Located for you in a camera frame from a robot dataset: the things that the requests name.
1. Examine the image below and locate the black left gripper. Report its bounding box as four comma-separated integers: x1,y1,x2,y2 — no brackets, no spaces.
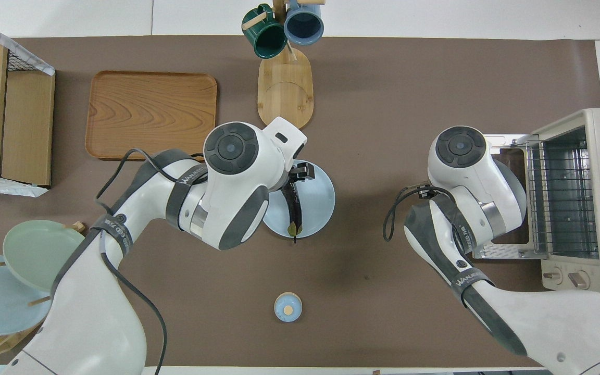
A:
289,161,315,183

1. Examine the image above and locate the dark purple eggplant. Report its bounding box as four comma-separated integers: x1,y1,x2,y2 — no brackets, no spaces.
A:
281,177,306,244

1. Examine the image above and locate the wooden plate rack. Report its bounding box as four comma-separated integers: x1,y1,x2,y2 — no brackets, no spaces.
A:
0,221,86,360

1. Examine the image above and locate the small light blue plate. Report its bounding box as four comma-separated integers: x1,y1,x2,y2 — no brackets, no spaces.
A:
262,159,336,239

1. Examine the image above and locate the rectangular wooden tray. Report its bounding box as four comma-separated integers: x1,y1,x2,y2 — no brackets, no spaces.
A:
85,71,218,162

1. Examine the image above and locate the toaster oven glass door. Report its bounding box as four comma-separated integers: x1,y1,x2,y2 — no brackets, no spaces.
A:
472,134,545,260

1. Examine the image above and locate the low wooden box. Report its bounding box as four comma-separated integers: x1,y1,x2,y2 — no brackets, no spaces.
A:
1,70,55,187

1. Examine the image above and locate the blue grey mug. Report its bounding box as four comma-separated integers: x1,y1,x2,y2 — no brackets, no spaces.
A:
283,0,325,46

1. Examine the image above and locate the large brown table mat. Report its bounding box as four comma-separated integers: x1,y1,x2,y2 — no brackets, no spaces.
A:
0,35,600,368

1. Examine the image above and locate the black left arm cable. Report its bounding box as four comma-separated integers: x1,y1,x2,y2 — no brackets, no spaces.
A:
95,148,168,375

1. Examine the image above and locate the dark green mug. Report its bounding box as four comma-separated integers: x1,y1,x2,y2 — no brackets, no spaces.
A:
242,4,288,59

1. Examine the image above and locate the wooden mug tree stand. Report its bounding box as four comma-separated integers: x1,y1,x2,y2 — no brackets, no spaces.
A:
242,0,327,130

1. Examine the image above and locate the pale green plate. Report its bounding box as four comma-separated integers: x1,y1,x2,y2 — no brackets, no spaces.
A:
3,220,86,292

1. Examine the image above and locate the white rimmed wire basket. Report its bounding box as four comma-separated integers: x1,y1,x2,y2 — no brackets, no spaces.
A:
0,13,56,197

